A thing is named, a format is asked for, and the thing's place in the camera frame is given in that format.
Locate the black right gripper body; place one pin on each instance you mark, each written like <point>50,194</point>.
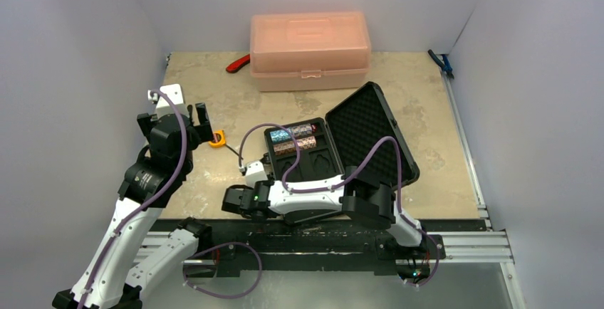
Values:
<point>231,201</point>

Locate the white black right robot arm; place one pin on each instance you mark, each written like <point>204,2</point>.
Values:
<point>360,195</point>

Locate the blue handled pliers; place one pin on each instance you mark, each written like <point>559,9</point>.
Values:
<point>443,62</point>

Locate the blue poker chip stack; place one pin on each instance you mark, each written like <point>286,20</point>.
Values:
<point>282,135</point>

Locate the black metal base frame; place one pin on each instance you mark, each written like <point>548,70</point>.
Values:
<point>235,245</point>

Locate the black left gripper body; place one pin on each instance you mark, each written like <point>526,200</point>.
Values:
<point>147,120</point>

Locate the yellow tape measure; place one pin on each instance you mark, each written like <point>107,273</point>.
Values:
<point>219,141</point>

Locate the translucent pink plastic toolbox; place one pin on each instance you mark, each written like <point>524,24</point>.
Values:
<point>309,51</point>

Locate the red handled utility knife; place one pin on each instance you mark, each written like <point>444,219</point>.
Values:
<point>237,65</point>

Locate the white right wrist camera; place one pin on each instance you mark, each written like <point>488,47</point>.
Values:
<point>253,172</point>

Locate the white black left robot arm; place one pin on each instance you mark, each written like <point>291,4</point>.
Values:
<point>113,278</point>

